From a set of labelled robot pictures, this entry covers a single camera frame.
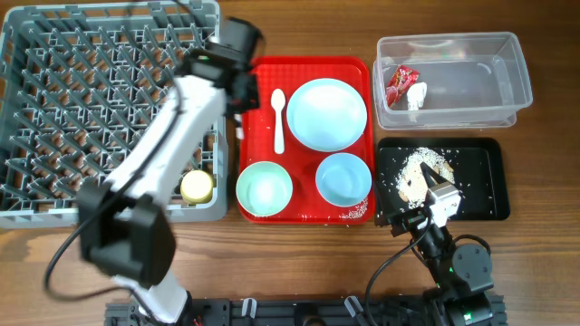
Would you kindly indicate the light blue bowl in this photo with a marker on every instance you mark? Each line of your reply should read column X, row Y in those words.
column 343, row 179

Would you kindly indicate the white plastic fork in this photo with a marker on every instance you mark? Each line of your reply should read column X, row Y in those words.
column 239, row 127

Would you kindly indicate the white tissue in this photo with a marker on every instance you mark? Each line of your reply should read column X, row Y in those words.
column 416, row 95

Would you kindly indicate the red strawberry cake wrapper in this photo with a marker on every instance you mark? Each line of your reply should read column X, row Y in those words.
column 403, row 78

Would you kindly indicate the red plastic tray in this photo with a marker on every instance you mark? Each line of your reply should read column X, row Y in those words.
column 288, row 73

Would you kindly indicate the white plastic spoon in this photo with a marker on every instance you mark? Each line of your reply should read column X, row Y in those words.
column 278, row 103

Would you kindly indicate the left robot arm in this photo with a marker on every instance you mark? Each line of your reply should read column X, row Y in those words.
column 124, row 230

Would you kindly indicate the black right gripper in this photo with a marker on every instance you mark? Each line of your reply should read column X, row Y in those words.
column 407, row 221

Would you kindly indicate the clear plastic waste bin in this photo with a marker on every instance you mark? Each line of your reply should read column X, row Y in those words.
column 474, row 80

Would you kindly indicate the light blue plate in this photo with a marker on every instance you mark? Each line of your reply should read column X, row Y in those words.
column 326, row 115

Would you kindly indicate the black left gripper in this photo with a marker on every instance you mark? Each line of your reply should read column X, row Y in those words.
column 254, row 101

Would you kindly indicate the black waste tray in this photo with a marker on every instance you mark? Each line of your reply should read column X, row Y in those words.
column 476, row 170

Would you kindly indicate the yellow plastic cup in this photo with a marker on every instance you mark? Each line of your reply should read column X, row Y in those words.
column 196, row 187

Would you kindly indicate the grey dishwasher rack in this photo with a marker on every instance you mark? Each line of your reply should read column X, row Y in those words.
column 80, row 84

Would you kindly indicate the mint green bowl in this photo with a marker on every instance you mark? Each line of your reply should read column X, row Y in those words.
column 264, row 189

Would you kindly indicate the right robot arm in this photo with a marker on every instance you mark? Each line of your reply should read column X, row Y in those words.
column 460, row 266

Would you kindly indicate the spilled rice on tray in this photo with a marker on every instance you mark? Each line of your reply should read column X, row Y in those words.
column 356, row 212

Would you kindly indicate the leftover rice and food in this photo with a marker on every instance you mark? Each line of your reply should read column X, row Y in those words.
column 410, row 183

